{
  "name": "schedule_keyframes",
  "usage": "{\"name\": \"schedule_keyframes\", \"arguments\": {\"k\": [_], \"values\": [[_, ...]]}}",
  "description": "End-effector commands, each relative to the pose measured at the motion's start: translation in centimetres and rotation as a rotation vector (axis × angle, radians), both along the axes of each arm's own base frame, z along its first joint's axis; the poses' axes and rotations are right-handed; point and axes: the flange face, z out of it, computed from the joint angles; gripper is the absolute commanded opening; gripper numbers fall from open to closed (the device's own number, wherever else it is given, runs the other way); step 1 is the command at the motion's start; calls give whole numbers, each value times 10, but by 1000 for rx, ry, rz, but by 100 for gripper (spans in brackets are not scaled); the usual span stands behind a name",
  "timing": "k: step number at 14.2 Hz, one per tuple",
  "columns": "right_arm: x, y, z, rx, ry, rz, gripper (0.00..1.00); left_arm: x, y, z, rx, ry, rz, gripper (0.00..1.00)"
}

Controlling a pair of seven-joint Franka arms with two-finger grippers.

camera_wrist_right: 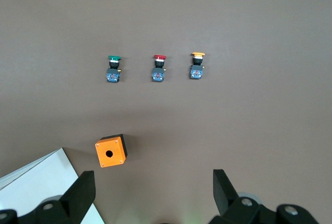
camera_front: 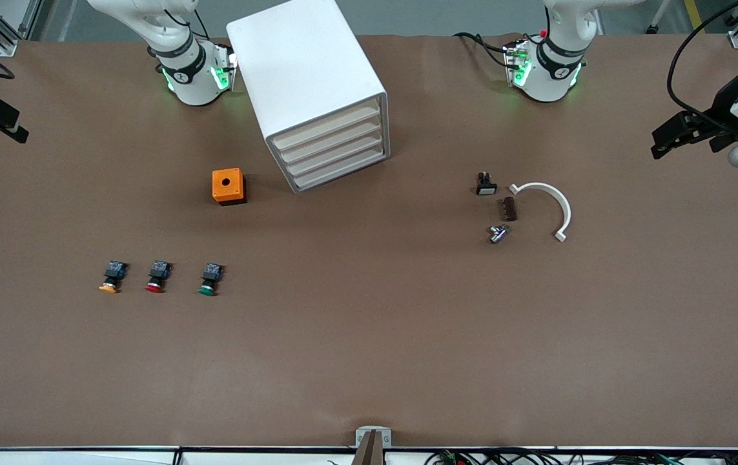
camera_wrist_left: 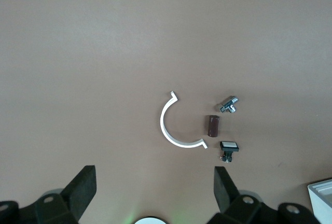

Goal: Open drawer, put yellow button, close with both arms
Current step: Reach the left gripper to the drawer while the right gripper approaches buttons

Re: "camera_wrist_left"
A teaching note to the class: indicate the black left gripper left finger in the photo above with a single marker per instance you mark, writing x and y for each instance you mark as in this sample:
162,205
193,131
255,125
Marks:
77,190

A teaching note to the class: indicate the maroon cylinder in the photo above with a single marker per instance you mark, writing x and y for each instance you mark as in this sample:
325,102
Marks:
213,126

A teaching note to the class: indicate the white square push button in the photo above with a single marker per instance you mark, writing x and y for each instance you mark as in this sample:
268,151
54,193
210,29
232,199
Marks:
229,145

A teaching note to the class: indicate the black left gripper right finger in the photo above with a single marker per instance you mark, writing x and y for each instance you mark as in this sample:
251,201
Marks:
228,198

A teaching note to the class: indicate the brown table mat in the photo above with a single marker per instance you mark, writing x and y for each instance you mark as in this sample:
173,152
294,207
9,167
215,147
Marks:
103,53

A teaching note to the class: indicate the chrome valve fitting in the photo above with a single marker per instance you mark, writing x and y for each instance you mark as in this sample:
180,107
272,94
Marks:
225,104

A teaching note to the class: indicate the white drawer cabinet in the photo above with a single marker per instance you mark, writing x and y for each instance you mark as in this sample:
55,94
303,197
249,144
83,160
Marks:
321,208

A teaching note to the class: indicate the white semicircular pipe clamp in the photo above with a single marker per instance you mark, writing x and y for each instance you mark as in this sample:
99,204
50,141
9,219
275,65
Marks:
162,124

